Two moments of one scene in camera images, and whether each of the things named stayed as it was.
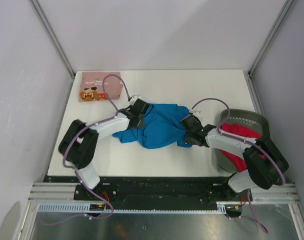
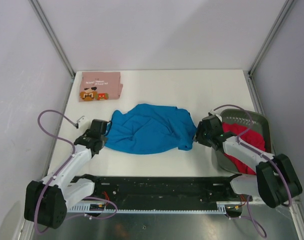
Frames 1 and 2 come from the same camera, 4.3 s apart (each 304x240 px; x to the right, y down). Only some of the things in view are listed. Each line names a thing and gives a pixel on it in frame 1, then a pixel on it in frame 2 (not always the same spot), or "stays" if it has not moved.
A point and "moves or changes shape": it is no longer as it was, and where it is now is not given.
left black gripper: x=141 y=122 → x=85 y=133
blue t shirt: x=162 y=127 moves or changes shape
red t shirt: x=243 y=130 stays
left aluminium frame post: x=38 y=9 stays
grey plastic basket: x=251 y=119 stays
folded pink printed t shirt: x=91 y=86 stays
